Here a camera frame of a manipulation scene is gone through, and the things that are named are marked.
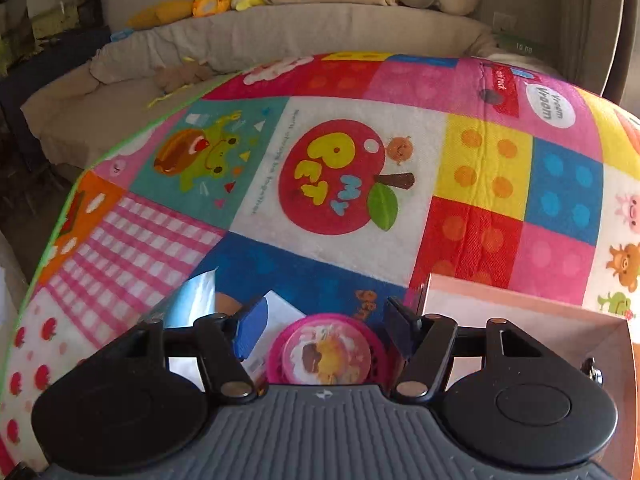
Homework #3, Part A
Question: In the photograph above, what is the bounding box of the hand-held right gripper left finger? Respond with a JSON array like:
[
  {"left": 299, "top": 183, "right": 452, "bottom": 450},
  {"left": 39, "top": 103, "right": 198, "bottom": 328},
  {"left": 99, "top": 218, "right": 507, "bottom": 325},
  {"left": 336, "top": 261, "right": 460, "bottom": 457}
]
[{"left": 122, "top": 296, "right": 271, "bottom": 406}]

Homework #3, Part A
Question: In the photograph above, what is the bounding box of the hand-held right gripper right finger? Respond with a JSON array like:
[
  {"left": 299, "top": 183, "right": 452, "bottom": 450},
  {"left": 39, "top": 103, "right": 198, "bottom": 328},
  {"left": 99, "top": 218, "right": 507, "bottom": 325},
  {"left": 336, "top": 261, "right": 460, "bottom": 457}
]
[{"left": 385, "top": 296, "right": 533, "bottom": 403}]

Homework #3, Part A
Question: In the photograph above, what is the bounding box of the blue white packet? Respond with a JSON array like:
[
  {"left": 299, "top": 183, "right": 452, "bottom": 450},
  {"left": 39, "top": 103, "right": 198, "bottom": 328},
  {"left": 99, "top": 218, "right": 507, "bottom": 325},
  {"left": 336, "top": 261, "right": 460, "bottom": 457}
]
[{"left": 142, "top": 266, "right": 303, "bottom": 376}]

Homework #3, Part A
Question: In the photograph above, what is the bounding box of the pink round container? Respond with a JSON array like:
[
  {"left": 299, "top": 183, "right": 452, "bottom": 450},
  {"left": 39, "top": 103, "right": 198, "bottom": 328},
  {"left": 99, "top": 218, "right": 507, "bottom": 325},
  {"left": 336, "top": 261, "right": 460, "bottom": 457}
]
[{"left": 267, "top": 312, "right": 396, "bottom": 387}]

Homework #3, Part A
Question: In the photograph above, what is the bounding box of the pink cardboard box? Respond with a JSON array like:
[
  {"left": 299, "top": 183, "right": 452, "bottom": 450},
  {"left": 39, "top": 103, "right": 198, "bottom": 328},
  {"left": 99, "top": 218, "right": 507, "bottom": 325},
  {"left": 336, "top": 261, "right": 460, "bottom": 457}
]
[{"left": 407, "top": 272, "right": 633, "bottom": 401}]

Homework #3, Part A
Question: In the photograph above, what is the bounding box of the colourful printed play mat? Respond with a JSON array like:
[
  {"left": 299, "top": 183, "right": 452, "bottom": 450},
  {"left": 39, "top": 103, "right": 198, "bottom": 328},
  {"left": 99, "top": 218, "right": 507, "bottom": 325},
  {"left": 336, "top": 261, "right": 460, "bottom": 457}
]
[{"left": 0, "top": 51, "right": 640, "bottom": 471}]

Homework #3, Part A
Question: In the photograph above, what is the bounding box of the brown plush toy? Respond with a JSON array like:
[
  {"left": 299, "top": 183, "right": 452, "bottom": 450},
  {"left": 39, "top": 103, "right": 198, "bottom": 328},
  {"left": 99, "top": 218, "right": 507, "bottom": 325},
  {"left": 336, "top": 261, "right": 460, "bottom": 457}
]
[{"left": 154, "top": 61, "right": 215, "bottom": 94}]

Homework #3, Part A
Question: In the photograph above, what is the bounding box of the beige sofa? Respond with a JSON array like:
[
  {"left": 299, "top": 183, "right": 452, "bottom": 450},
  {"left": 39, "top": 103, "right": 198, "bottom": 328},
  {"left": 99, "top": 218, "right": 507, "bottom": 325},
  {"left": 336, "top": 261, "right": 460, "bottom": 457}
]
[{"left": 20, "top": 2, "right": 501, "bottom": 171}]

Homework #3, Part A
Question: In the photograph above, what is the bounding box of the yellow cushion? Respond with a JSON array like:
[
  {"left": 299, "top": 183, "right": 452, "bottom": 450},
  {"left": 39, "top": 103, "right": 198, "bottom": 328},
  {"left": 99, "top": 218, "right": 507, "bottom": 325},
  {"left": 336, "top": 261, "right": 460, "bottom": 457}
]
[{"left": 127, "top": 0, "right": 195, "bottom": 29}]

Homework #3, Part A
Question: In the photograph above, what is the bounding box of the dark cabinet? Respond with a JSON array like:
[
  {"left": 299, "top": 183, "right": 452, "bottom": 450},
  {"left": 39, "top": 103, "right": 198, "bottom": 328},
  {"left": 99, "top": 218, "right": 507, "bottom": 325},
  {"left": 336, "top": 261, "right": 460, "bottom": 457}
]
[{"left": 0, "top": 0, "right": 112, "bottom": 128}]

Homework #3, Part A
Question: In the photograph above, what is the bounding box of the grey curtain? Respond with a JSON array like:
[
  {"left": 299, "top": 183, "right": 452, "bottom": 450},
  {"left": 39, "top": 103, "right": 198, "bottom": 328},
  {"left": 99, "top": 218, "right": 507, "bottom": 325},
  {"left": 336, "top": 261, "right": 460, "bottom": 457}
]
[{"left": 520, "top": 0, "right": 629, "bottom": 107}]

